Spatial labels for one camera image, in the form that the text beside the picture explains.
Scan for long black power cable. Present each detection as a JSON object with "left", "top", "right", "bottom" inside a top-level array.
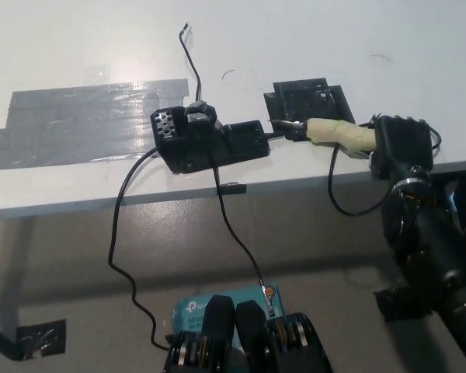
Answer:
[{"left": 106, "top": 149, "right": 172, "bottom": 350}]

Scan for black soldering iron cable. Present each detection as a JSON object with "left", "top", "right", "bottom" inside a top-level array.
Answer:
[{"left": 328, "top": 122, "right": 443, "bottom": 217}]

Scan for black soldering station base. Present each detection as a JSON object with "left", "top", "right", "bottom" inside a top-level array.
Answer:
[{"left": 150, "top": 99, "right": 272, "bottom": 175}]

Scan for thin black loose wire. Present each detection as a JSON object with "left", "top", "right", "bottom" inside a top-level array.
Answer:
[{"left": 178, "top": 23, "right": 203, "bottom": 103}]

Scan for black floor tape patch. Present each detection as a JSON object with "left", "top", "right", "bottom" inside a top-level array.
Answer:
[
  {"left": 15, "top": 319, "right": 68, "bottom": 358},
  {"left": 374, "top": 285, "right": 436, "bottom": 323}
]

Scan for small black tape strip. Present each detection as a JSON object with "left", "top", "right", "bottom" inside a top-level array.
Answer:
[{"left": 217, "top": 181, "right": 248, "bottom": 194}]

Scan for black bulky object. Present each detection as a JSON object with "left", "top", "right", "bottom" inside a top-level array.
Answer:
[{"left": 434, "top": 170, "right": 462, "bottom": 230}]

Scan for grey duct tape patch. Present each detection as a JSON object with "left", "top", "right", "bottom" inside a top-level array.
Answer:
[{"left": 0, "top": 78, "right": 190, "bottom": 172}]

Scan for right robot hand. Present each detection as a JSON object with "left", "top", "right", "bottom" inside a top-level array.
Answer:
[{"left": 368, "top": 113, "right": 436, "bottom": 183}]

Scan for teal router box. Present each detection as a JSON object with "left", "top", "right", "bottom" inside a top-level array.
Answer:
[{"left": 170, "top": 284, "right": 283, "bottom": 343}]

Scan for black square printed tray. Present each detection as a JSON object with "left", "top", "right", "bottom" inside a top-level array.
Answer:
[{"left": 263, "top": 77, "right": 356, "bottom": 143}]

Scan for black antenna cable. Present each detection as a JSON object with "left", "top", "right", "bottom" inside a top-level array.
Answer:
[{"left": 211, "top": 166, "right": 276, "bottom": 318}]

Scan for black robot torso blocks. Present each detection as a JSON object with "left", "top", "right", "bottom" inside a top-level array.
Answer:
[{"left": 162, "top": 295, "right": 333, "bottom": 373}]

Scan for tape-wrapped soldering iron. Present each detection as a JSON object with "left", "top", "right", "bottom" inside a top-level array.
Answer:
[{"left": 270, "top": 117, "right": 378, "bottom": 159}]

